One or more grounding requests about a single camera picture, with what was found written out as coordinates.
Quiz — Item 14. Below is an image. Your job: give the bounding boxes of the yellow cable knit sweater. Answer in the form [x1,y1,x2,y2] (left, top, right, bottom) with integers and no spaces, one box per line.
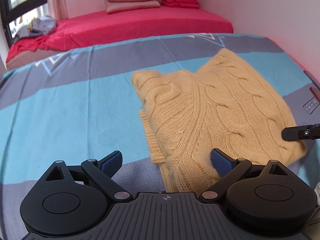
[131,48,306,194]

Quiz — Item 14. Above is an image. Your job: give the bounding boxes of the crumpled blue grey clothes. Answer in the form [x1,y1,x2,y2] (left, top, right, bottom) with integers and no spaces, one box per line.
[15,16,57,38]

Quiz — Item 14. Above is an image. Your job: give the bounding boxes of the blue grey striped bedsheet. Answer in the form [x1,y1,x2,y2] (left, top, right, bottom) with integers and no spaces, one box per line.
[1,33,319,239]

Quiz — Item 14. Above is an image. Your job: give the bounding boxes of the red bedsheet far bed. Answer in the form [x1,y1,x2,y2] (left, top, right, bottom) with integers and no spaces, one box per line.
[6,6,233,70]

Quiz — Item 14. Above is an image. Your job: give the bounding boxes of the lower pink pillow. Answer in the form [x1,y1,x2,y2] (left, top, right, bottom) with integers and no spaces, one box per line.
[105,0,161,14]

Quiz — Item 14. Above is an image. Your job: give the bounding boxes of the pink patterned curtain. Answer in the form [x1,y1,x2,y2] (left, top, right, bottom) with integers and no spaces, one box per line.
[47,0,69,21]

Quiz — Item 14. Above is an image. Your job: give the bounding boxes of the black framed window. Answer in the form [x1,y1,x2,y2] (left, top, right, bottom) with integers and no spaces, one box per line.
[1,0,48,47]

